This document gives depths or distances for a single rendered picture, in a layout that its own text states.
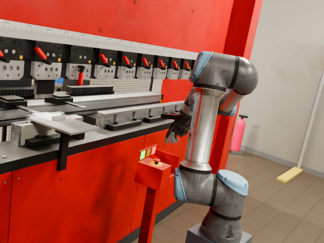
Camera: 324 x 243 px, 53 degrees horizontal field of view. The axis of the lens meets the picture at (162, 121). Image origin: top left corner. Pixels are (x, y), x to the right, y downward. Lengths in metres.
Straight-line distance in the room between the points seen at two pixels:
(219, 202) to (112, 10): 1.14
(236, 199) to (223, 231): 0.12
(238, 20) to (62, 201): 2.42
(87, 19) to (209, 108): 0.83
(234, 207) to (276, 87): 4.10
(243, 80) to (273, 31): 4.15
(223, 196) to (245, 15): 2.44
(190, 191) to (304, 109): 4.05
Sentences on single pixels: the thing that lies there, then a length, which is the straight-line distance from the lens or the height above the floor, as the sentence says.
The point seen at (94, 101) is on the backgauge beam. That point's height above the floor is 0.97.
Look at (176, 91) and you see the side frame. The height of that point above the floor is 0.95.
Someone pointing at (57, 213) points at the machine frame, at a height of 0.54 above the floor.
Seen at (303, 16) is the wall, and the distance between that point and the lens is 5.18.
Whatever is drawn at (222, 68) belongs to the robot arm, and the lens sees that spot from 1.12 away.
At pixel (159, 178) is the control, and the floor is 0.73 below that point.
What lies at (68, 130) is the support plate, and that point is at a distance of 1.41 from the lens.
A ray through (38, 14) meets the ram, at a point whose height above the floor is 1.45.
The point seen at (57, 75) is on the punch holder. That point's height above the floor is 1.19.
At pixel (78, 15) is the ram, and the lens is 1.64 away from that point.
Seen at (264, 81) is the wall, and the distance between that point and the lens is 5.24.
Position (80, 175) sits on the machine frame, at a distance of 1.73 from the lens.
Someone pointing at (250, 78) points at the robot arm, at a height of 1.35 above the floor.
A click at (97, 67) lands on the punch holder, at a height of 1.24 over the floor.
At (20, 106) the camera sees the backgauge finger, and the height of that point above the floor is 1.00.
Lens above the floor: 1.40
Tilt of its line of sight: 13 degrees down
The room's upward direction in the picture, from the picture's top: 10 degrees clockwise
